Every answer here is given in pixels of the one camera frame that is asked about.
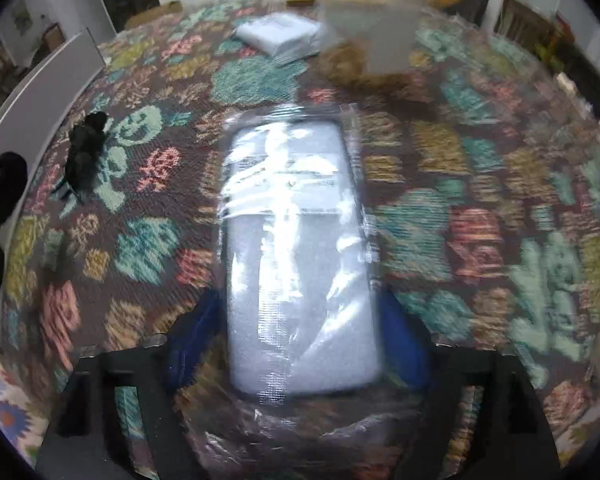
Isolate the floral patterned cloth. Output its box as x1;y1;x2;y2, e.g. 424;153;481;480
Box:
0;347;48;466

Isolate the black hair claw with bow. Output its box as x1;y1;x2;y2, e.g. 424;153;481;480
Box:
52;110;112;206

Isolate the brown knitted pouch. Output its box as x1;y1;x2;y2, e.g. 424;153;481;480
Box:
320;42;416;89

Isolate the dark wooden desk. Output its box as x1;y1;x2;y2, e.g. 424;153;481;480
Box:
500;0;581;58

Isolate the wooden dining chair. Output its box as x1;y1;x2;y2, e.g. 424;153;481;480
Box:
40;22;66;53

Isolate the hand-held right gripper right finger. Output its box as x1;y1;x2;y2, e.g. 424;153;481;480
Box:
380;290;563;480

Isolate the white plastic packet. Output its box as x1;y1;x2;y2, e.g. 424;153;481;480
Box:
234;12;323;66

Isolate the clear jar with black lid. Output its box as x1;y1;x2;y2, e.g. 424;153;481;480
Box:
317;0;433;78

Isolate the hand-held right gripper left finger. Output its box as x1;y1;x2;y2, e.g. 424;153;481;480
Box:
35;290;226;480

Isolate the colourful patterned woven blanket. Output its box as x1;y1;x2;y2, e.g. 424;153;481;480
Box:
0;0;600;480

